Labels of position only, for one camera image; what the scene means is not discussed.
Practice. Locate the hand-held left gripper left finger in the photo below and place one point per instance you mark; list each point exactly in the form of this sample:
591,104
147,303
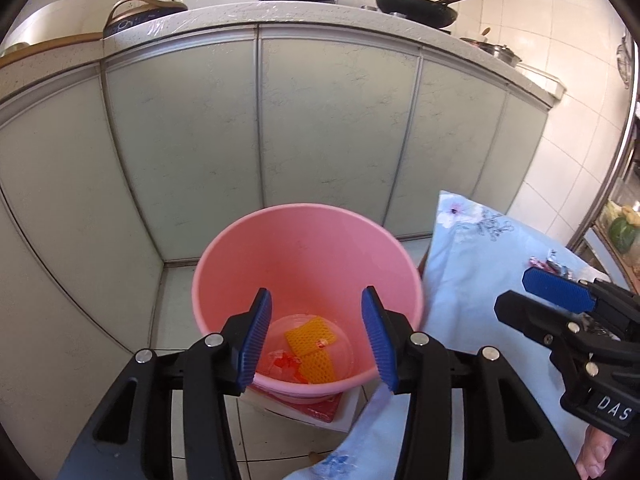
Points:
257,340

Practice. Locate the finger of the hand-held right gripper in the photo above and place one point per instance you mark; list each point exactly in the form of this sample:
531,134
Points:
530,317
560,287

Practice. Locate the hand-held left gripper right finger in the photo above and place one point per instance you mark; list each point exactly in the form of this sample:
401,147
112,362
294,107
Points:
376,340

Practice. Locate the pink plastic bucket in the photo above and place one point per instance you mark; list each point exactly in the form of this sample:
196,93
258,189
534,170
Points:
310,260

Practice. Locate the person's right hand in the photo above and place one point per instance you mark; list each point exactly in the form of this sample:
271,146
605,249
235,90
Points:
595,452

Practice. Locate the red crumpled wrapper scrap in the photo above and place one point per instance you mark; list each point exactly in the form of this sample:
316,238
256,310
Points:
287,365

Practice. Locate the orange foam fruit net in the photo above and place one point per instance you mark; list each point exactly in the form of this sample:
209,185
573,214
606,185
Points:
316,367
310,335

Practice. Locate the light blue floral cloth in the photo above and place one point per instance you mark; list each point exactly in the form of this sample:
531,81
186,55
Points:
465,270

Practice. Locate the green bell pepper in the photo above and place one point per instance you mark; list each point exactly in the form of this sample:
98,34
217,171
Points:
622,235

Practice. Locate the flat red box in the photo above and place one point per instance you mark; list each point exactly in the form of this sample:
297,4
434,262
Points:
310,407

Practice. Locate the pale green kitchen cabinet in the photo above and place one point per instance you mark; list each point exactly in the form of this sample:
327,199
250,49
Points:
325,110

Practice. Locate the steel pot with lid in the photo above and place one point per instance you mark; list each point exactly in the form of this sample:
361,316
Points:
495,52

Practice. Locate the black frying pan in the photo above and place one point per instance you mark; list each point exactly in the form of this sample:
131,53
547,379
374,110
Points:
420,7

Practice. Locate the dark blue induction cooker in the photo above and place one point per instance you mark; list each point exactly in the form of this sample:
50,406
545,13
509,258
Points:
140,15

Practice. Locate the wooden cutting board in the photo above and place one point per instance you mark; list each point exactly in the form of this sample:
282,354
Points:
45,50

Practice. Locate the metal door frame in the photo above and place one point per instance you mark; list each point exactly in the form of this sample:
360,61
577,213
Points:
607,175

